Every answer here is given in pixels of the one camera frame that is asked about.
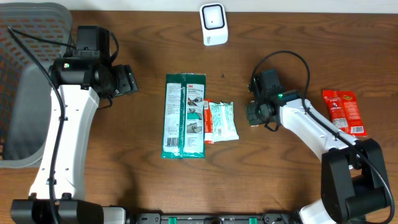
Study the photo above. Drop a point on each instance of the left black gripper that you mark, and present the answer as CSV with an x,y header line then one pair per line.
x,y
126,81

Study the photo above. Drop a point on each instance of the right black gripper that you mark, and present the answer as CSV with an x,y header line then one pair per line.
x,y
252,118

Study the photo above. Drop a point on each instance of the light green snack packet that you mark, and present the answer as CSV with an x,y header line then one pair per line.
x,y
224,128

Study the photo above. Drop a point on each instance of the small red snack packet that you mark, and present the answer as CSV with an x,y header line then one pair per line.
x,y
208,122

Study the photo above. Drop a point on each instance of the large red snack bag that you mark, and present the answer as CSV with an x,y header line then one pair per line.
x,y
344,112

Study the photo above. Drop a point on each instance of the white green snack packet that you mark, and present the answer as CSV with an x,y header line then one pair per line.
x,y
184,132

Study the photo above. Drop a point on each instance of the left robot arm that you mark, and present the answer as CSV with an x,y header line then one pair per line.
x,y
58,192

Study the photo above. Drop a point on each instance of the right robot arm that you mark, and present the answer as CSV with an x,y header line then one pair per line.
x,y
354,180

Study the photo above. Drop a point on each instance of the white barcode scanner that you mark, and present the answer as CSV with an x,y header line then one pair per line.
x,y
214,24

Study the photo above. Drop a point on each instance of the grey plastic mesh basket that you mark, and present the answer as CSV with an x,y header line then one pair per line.
x,y
44,29

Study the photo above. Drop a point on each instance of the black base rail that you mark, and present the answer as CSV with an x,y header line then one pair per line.
x,y
265,218

